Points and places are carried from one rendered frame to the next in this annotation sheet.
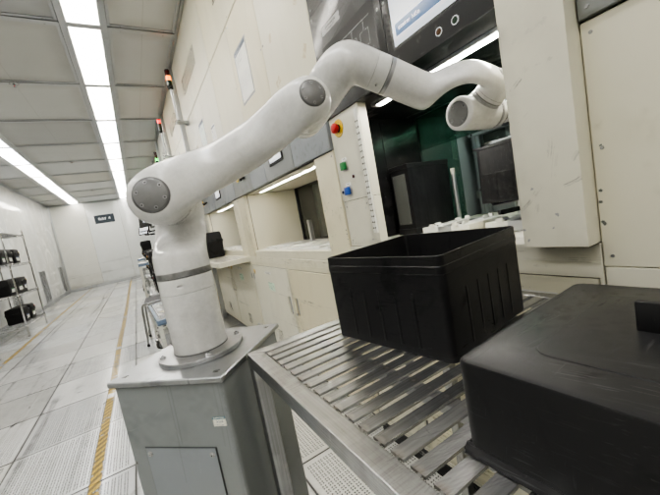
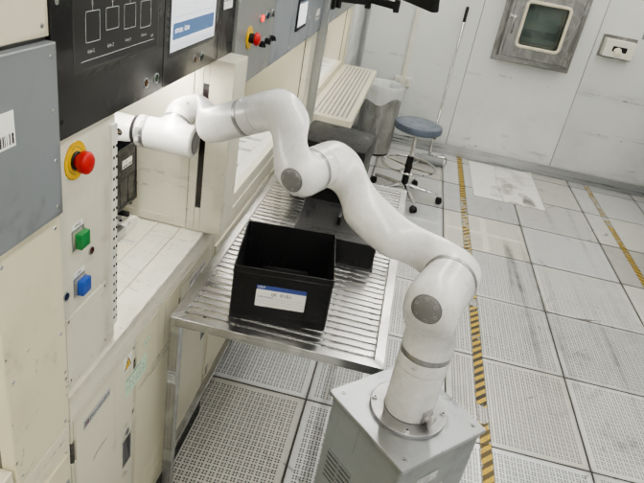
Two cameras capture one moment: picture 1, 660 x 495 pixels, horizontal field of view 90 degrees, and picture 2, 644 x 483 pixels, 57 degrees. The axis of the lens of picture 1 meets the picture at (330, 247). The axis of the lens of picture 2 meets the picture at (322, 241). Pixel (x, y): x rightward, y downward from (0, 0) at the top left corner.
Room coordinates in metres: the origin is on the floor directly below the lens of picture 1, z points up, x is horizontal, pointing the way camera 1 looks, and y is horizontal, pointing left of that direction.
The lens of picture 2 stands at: (1.84, 0.76, 1.77)
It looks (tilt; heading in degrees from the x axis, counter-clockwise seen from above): 28 degrees down; 215
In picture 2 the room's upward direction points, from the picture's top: 11 degrees clockwise
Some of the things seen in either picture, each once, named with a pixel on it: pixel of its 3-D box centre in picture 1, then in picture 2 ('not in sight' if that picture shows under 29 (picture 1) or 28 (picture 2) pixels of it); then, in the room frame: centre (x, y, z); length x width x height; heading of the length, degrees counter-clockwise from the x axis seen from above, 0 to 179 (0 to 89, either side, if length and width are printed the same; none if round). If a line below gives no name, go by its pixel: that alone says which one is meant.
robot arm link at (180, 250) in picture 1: (177, 224); (433, 314); (0.80, 0.35, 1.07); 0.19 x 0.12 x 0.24; 10
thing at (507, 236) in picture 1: (423, 282); (285, 273); (0.67, -0.18, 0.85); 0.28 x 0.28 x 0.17; 38
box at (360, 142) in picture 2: not in sight; (333, 164); (-0.09, -0.62, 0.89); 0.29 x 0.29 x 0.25; 26
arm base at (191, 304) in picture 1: (193, 312); (416, 380); (0.76, 0.35, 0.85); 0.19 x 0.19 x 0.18
